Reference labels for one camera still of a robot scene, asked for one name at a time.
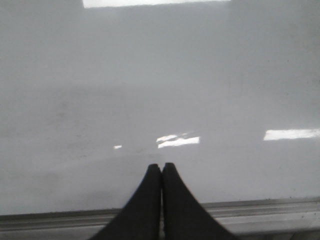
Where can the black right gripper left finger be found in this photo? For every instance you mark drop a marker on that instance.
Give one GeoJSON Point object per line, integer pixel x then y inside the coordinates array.
{"type": "Point", "coordinates": [140, 217]}

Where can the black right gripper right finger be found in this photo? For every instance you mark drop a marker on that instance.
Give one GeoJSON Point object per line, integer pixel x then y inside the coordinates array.
{"type": "Point", "coordinates": [184, 217]}

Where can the white whiteboard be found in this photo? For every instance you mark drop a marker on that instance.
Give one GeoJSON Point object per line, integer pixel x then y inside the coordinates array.
{"type": "Point", "coordinates": [93, 91]}

